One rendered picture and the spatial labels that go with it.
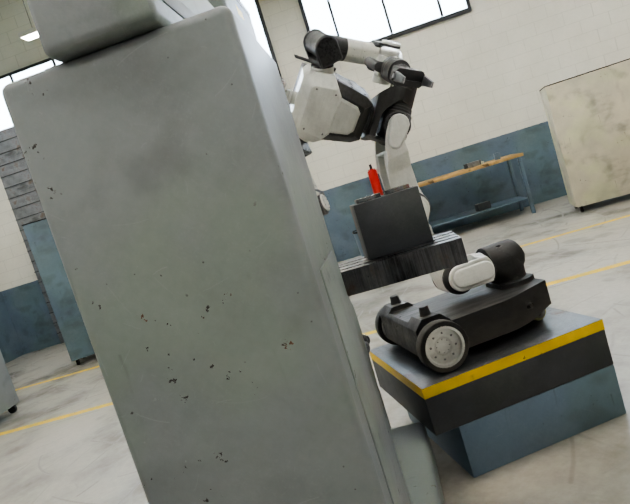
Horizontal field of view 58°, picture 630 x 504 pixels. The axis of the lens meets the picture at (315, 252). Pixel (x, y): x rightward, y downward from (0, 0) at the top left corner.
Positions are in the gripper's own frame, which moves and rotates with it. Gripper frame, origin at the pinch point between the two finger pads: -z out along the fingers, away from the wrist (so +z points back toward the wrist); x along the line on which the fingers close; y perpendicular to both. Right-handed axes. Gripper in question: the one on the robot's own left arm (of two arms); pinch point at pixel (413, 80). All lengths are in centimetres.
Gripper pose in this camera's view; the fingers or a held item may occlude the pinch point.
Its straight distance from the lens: 197.0
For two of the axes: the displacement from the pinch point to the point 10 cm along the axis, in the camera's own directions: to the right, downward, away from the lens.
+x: -9.3, -0.3, -3.7
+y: 2.0, -8.8, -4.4
